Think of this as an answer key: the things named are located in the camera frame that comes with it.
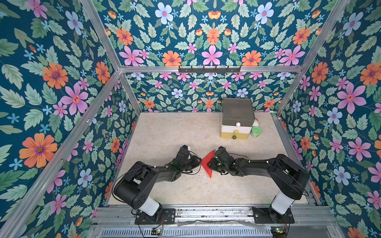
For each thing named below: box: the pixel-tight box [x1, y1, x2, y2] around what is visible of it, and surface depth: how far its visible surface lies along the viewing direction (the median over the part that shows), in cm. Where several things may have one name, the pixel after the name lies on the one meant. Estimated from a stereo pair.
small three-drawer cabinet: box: [219, 97, 256, 140], surface depth 97 cm
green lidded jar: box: [250, 126, 262, 138], surface depth 106 cm
